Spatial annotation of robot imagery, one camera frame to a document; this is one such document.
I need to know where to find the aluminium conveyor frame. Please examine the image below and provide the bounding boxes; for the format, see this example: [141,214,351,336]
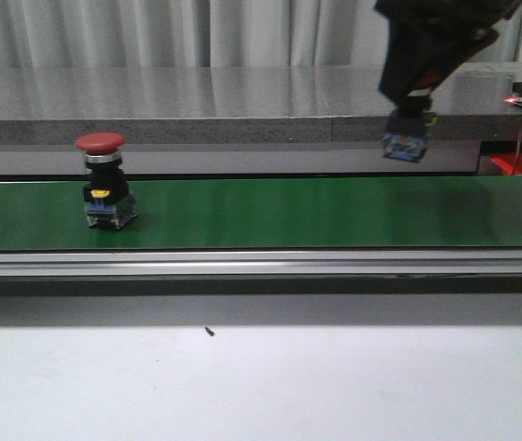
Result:
[0,249,522,328]

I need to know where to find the white curtain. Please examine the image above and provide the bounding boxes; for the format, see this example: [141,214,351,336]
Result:
[0,0,522,70]

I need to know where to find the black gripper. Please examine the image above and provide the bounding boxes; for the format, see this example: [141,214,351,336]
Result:
[375,0,522,106]

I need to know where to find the red mushroom push button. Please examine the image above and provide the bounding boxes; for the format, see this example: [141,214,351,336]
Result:
[75,132,138,230]
[381,70,438,163]

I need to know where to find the grey stone counter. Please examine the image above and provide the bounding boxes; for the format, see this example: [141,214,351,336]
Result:
[0,62,522,179]

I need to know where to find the green conveyor belt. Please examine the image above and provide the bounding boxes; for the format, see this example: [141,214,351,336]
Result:
[0,175,522,251]

